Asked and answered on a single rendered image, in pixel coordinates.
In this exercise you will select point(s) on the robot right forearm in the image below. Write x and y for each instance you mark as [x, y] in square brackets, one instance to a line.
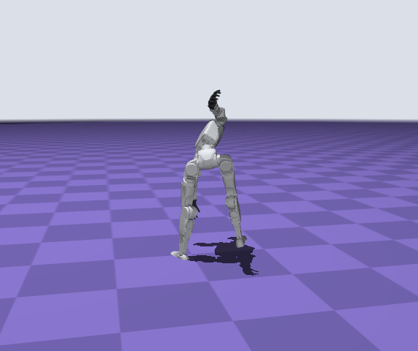
[217, 110]

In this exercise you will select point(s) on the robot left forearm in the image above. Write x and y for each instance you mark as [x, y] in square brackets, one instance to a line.
[195, 193]

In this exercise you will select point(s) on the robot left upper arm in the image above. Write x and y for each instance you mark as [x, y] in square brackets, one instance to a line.
[199, 173]

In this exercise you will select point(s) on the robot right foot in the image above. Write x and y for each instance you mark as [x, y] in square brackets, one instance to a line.
[240, 241]

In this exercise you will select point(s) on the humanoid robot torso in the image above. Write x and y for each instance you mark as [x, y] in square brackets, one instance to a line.
[206, 143]

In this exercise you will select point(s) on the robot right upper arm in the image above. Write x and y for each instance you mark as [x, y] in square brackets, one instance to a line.
[221, 119]

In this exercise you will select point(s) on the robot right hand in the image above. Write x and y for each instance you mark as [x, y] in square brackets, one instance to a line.
[213, 100]

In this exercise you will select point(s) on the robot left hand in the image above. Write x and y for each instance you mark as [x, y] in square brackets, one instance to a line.
[195, 205]

